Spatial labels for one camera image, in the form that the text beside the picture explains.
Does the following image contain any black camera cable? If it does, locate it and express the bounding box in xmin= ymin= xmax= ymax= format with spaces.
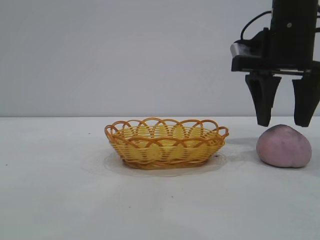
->
xmin=240 ymin=9 xmax=274 ymax=41

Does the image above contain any clear plastic plate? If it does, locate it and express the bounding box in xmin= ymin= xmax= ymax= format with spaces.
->
xmin=81 ymin=149 xmax=228 ymax=177

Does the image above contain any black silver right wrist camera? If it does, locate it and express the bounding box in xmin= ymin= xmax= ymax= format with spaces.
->
xmin=229 ymin=27 xmax=271 ymax=60

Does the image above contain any yellow woven wicker basket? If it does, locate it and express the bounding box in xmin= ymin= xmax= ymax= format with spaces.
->
xmin=104 ymin=117 xmax=230 ymax=171

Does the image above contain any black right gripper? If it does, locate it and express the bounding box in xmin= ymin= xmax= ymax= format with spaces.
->
xmin=231 ymin=0 xmax=320 ymax=128

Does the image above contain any pink peach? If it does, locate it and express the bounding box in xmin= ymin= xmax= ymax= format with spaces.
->
xmin=256 ymin=124 xmax=313 ymax=169

